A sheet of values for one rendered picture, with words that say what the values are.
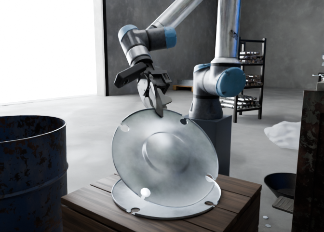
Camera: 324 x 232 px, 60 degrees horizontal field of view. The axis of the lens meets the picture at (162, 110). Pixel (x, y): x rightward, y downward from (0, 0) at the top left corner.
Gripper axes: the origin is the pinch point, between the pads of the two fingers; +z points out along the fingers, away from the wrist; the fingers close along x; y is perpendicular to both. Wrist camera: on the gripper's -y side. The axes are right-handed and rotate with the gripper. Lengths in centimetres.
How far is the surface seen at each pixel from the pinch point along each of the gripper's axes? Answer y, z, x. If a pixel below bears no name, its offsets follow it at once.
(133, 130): -9.0, 4.0, 0.2
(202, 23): 478, -493, 328
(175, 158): -1.1, 14.6, -1.0
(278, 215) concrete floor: 66, 34, 43
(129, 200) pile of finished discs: -13.2, 19.7, 7.4
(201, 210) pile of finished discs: -0.7, 28.6, -1.6
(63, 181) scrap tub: -22.1, -0.7, 36.7
